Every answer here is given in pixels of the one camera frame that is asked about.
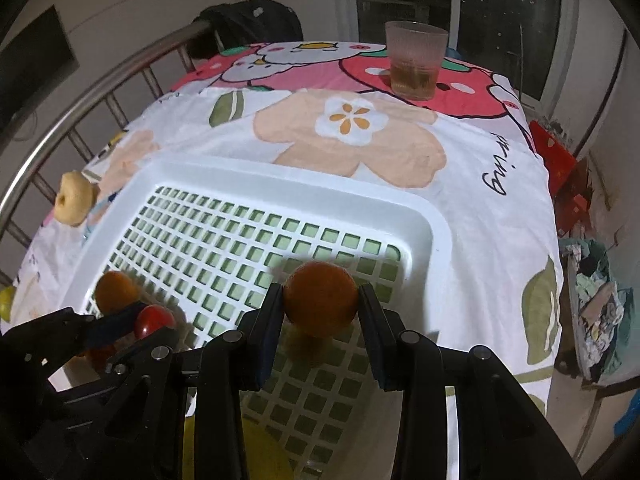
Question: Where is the green plastic tray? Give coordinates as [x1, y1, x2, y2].
[100, 187, 401, 461]

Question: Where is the white floral printed cloth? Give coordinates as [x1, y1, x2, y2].
[15, 87, 568, 416]

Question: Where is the metal bed rail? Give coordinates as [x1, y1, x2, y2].
[0, 19, 221, 286]

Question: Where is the red box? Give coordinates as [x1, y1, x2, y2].
[529, 120, 578, 196]

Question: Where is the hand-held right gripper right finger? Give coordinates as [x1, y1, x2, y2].
[357, 282, 581, 480]

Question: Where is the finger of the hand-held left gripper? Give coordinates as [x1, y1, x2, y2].
[102, 329, 180, 387]
[25, 304, 152, 377]

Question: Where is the pile of clothes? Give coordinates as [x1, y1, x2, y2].
[557, 237, 636, 383]

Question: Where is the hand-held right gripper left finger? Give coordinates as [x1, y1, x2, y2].
[100, 282, 285, 480]

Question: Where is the blue plastic bag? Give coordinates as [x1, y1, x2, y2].
[614, 400, 640, 436]

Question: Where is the white plastic basket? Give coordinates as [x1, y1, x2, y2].
[80, 155, 448, 480]

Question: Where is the yellow-green pomelo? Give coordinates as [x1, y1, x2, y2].
[182, 410, 296, 480]

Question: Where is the black backpack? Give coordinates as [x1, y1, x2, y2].
[189, 0, 304, 58]

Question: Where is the pink cartoon bedsheet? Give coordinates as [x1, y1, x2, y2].
[170, 40, 531, 126]

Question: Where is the glass window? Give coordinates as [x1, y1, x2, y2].
[355, 0, 586, 103]

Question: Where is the large red tomato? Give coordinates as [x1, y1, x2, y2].
[134, 305, 177, 341]

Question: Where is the dark wall screen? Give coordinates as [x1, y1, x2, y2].
[0, 5, 81, 136]

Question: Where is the pale yellow apple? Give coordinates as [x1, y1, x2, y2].
[53, 170, 99, 227]

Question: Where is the plastic cup with tea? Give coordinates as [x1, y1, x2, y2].
[384, 20, 449, 102]

